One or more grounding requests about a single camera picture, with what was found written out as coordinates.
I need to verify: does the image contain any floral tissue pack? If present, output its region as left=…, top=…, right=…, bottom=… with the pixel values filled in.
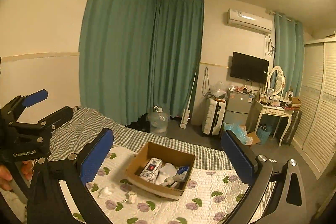
left=139, top=157, right=163, bottom=184

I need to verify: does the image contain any white blue-trimmed sock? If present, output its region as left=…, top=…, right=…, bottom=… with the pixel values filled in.
left=155, top=162, right=177, bottom=185

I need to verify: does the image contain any white fluffy sock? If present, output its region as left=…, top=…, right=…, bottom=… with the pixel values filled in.
left=160, top=176, right=180, bottom=188

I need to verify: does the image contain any person's left hand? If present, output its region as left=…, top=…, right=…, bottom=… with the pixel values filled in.
left=0, top=160, right=34, bottom=192

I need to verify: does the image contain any grey checked bed sheet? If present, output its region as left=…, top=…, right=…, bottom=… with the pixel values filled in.
left=49, top=107, right=234, bottom=170

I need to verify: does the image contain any white floral quilt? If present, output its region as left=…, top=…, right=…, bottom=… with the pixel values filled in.
left=57, top=144, right=266, bottom=224

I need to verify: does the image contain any white louvred wardrobe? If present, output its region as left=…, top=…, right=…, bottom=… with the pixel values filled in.
left=292, top=38, right=335, bottom=178

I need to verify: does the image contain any blue laundry basket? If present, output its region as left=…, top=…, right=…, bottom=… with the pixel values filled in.
left=256, top=124, right=272, bottom=145

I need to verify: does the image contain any blue plastic bag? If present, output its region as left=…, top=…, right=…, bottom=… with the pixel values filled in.
left=224, top=123, right=249, bottom=144

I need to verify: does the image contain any white dressing table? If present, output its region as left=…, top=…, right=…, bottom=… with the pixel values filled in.
left=255, top=101, right=293, bottom=147

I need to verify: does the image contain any clear water jug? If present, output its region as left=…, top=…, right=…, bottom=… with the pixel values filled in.
left=147, top=106, right=170, bottom=136

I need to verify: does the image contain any small silver fridge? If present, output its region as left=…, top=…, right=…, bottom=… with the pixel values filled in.
left=224, top=91, right=253, bottom=126

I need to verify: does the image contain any blue tissue packet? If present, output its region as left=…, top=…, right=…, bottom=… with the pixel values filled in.
left=177, top=165, right=190, bottom=180

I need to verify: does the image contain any white suitcase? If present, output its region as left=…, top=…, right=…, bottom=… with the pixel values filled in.
left=202, top=98, right=226, bottom=136

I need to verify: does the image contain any green curtain left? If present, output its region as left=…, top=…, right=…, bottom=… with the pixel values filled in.
left=79, top=0, right=205, bottom=125

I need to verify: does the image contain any green curtain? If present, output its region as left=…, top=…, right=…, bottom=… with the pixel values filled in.
left=274, top=12, right=304, bottom=97
left=79, top=0, right=205, bottom=125

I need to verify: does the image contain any brown cardboard box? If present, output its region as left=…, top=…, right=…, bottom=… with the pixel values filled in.
left=125, top=142, right=196, bottom=200

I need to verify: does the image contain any white oval vanity mirror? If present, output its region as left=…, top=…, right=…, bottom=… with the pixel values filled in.
left=266, top=65, right=285, bottom=96

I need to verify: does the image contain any green curtain right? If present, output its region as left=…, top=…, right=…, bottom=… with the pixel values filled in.
left=274, top=12, right=304, bottom=97

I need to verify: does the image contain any white air conditioner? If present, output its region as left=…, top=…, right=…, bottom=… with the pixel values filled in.
left=228, top=9, right=273, bottom=35

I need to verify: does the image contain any black wall television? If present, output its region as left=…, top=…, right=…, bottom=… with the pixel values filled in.
left=230, top=52, right=269, bottom=84

